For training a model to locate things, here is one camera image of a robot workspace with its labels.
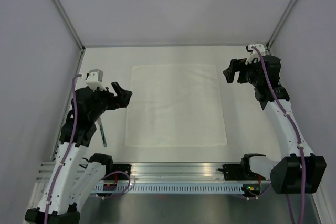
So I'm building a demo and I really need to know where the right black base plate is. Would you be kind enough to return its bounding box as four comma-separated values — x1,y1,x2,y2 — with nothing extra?
217,164,267,182

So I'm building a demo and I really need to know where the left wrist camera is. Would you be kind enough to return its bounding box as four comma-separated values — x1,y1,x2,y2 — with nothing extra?
86,69,104,91

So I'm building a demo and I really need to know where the left aluminium frame post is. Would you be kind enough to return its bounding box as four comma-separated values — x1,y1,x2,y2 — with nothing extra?
51,0,85,52

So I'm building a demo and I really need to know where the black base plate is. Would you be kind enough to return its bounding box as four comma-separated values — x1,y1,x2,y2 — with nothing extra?
217,164,267,182
104,163,132,181

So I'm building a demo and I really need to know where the white cloth napkin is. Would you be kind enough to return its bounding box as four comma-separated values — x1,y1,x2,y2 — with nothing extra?
124,64,227,148

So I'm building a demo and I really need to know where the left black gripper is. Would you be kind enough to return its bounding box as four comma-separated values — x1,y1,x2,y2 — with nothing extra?
89,82,132,121

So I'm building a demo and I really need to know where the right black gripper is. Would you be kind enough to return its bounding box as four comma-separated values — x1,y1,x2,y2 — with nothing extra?
224,56,264,87

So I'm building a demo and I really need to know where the right aluminium frame post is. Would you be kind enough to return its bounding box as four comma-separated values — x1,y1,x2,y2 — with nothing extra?
266,0,298,51

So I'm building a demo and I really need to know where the aluminium mounting rail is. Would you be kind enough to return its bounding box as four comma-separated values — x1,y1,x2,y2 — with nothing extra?
35,161,323,183

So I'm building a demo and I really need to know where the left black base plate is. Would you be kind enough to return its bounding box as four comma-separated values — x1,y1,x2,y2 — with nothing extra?
104,163,132,181

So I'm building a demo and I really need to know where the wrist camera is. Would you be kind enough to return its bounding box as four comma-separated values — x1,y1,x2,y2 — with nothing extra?
246,43,267,64
86,69,104,91

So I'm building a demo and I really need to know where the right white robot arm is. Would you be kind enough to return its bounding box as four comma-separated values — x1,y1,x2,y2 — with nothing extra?
223,55,327,194

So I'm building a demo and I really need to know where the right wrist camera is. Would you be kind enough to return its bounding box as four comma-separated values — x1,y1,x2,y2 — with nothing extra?
246,43,267,64

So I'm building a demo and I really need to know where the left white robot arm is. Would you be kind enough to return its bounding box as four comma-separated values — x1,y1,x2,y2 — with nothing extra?
25,82,132,223

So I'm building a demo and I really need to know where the aluminium frame post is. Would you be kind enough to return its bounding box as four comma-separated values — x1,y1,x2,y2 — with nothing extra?
266,0,298,51
51,0,85,52

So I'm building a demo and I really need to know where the white slotted cable duct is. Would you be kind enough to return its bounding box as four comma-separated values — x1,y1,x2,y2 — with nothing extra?
92,183,243,195

